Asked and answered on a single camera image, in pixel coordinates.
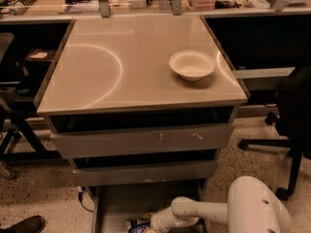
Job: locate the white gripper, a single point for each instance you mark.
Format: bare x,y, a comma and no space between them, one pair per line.
157,219

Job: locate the blue chip bag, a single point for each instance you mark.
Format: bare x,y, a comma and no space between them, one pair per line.
137,225

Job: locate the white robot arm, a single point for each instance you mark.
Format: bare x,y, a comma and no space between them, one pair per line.
251,207

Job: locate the open bottom drawer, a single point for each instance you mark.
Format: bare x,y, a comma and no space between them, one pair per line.
115,204

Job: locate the grey middle drawer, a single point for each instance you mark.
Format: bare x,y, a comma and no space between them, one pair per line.
150,173

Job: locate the grey drawer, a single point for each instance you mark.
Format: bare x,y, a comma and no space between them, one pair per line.
150,173
142,140

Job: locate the grey top drawer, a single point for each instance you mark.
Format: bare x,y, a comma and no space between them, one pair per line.
142,140

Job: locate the grey drawer cabinet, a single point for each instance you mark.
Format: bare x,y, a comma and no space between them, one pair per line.
114,74

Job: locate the white paper bowl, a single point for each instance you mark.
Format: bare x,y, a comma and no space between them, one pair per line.
192,65

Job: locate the black office chair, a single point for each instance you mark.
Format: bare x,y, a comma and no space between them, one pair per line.
293,97

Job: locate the black desk frame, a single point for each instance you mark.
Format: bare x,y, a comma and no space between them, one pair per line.
21,129

